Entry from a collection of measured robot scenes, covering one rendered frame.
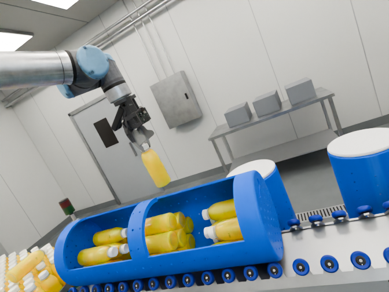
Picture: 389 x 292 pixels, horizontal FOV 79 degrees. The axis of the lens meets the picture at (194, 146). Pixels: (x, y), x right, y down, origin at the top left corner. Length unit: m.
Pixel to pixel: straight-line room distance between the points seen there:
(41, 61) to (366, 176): 1.20
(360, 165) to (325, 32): 3.02
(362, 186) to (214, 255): 0.74
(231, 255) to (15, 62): 0.74
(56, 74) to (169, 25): 3.62
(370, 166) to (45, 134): 5.88
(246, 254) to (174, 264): 0.24
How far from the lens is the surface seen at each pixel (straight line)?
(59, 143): 6.00
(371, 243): 0.91
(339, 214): 0.95
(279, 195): 1.28
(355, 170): 1.21
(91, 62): 0.73
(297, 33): 3.97
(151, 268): 0.91
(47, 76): 0.71
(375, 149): 1.19
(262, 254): 0.75
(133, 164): 4.96
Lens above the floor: 1.53
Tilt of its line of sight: 11 degrees down
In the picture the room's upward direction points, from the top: 25 degrees counter-clockwise
